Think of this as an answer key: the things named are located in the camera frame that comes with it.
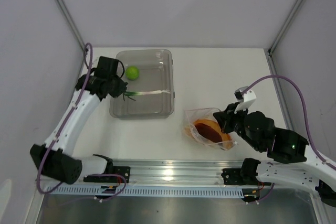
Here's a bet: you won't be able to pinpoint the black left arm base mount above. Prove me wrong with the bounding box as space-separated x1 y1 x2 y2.
83 166 131 184

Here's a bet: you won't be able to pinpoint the white slotted cable duct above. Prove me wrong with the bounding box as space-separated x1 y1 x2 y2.
52 185 244 199

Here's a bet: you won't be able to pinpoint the right corner aluminium post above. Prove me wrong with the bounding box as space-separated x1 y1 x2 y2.
268 0 306 57

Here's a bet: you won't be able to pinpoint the clear plastic food bin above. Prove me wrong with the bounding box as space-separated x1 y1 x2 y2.
109 49 174 119

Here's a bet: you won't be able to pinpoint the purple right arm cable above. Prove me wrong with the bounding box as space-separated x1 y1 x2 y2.
243 74 336 171

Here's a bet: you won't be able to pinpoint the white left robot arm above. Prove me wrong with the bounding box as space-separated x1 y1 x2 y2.
30 56 127 185

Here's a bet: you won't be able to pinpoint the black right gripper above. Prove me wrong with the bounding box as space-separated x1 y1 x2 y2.
212 101 261 151

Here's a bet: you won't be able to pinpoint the clear zip top bag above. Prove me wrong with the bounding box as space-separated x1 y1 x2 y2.
182 108 237 151

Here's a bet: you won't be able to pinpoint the green onion stalks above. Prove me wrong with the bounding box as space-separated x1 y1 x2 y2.
122 90 171 101

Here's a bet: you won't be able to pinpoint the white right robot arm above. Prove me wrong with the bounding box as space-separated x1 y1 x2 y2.
213 103 335 207

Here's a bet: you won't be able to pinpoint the corner aluminium post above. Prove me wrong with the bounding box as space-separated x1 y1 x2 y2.
54 0 85 51
268 0 306 57

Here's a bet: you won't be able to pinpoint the green lime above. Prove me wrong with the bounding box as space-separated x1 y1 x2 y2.
125 66 139 81

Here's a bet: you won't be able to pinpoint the left corner aluminium post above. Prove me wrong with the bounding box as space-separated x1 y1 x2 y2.
54 0 85 51

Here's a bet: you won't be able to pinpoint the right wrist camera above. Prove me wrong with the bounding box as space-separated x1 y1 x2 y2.
234 86 256 113

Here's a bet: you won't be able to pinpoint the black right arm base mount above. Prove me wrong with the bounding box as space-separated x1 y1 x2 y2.
221 158 261 186

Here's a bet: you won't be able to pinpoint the red yellow mango slice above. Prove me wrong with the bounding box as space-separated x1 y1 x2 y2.
194 119 234 150

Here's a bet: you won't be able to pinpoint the aluminium table edge rail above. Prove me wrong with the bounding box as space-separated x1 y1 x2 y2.
35 159 297 185

